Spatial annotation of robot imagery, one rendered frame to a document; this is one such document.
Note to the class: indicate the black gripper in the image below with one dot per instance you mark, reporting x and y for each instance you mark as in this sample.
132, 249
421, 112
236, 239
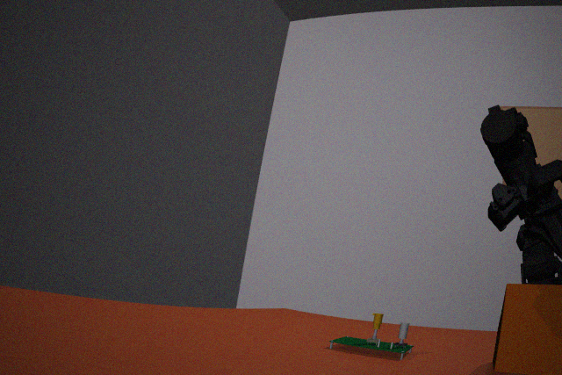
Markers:
544, 209

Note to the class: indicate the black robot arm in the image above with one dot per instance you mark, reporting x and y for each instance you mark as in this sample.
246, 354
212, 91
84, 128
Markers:
503, 132

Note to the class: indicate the green circuit board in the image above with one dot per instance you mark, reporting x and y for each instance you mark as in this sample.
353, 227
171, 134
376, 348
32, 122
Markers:
376, 344

